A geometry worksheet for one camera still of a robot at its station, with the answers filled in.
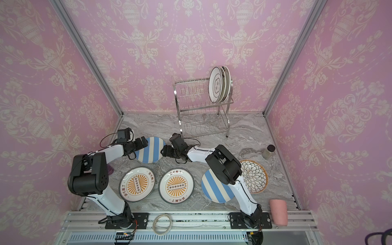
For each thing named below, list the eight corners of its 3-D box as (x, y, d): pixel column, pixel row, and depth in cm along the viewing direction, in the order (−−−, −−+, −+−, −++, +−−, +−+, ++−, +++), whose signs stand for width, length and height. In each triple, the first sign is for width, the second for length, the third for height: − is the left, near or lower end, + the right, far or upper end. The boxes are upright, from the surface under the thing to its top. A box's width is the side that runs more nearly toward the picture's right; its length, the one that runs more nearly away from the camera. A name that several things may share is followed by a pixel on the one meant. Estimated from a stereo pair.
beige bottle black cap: (263, 160, 98) (269, 151, 89) (261, 153, 101) (266, 144, 92) (270, 160, 98) (276, 151, 89) (267, 153, 101) (274, 144, 92)
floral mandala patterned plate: (245, 193, 84) (246, 191, 82) (239, 161, 97) (240, 158, 94) (270, 193, 84) (273, 191, 82) (261, 161, 97) (263, 159, 94)
